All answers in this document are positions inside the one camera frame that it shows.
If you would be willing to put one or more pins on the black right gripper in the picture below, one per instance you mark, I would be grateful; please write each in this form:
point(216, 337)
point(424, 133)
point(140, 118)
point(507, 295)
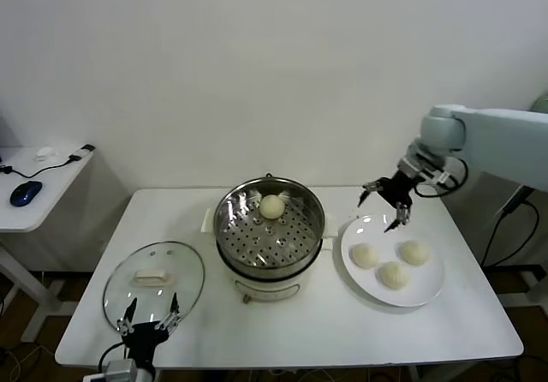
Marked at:
point(398, 187)

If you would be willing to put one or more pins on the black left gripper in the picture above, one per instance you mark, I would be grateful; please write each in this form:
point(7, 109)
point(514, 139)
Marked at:
point(143, 339)

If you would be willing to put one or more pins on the round glass pot lid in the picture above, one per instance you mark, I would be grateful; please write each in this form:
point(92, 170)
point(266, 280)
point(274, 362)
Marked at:
point(128, 266)

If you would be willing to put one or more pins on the white steamed baozi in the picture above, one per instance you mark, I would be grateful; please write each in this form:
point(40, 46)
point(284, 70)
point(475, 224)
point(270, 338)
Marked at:
point(393, 276)
point(414, 252)
point(272, 207)
point(365, 255)

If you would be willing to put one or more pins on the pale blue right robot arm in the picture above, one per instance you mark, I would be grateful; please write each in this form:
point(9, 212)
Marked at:
point(501, 138)

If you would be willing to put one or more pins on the stainless steel steamer basket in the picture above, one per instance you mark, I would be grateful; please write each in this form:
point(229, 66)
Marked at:
point(240, 215)

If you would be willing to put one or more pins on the round white plate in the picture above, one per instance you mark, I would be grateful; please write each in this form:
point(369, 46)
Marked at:
point(394, 236)

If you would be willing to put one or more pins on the white electric cooker base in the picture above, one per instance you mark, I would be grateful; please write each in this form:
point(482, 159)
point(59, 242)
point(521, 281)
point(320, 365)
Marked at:
point(265, 290)

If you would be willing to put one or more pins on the white side desk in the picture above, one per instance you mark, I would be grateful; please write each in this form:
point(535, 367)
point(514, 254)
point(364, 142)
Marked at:
point(43, 193)

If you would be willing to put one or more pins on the blue computer mouse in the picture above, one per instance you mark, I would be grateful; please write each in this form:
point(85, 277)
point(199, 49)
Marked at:
point(26, 192)

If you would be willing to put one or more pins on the pale green appliance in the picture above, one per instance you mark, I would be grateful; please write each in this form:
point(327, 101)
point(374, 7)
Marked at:
point(541, 103)

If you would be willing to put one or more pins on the small crumpled white object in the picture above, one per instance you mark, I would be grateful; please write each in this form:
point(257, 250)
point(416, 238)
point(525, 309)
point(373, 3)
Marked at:
point(46, 154)

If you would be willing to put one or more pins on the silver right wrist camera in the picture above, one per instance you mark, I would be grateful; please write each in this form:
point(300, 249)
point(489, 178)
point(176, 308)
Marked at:
point(441, 177)

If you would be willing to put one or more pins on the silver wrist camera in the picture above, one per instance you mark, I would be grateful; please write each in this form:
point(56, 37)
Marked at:
point(441, 177)
point(117, 368)

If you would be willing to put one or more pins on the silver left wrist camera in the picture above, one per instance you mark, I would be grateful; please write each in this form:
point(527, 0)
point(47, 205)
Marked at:
point(117, 368)

